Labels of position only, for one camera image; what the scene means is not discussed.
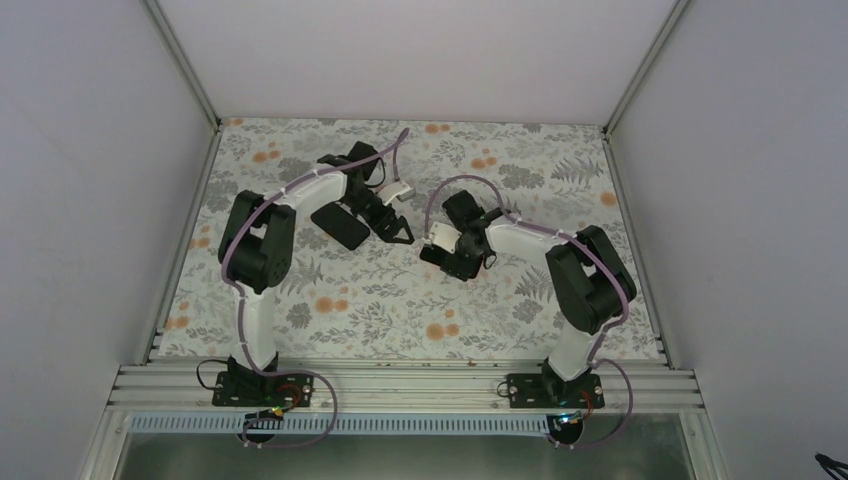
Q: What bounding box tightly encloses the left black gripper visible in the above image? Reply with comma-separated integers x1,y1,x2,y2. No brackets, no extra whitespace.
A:
343,187,414,245

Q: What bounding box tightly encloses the black phone case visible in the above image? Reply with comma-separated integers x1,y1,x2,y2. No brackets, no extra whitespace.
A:
310,202,371,251

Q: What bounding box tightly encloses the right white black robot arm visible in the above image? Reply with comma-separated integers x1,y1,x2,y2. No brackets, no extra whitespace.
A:
420,190,637,407

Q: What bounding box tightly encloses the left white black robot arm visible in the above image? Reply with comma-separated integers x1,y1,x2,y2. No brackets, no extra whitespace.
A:
218,142,414,405

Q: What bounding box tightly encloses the floral patterned table mat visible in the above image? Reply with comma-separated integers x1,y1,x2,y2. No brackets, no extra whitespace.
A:
158,117,633,360

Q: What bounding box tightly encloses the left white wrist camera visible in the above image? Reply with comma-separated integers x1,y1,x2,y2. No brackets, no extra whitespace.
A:
377,180,415,205

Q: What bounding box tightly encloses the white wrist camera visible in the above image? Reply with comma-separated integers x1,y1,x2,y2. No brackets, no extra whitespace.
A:
426,222,461,254
377,180,415,205

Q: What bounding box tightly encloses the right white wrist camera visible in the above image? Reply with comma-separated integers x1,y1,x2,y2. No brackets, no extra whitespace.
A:
426,222,461,254

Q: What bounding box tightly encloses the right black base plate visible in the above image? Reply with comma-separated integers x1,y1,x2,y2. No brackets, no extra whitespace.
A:
505,370,606,409

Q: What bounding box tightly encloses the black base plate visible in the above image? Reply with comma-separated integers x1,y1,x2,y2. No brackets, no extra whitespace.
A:
211,372,315,409
505,370,606,409

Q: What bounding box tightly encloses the slotted grey cable duct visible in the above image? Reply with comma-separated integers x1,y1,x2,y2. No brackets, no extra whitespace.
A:
127,412,549,437

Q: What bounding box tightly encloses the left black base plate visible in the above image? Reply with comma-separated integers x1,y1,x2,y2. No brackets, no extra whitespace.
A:
211,372,315,409

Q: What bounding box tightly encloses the aluminium frame rail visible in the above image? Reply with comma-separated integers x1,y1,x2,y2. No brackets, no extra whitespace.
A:
107,361,705,413

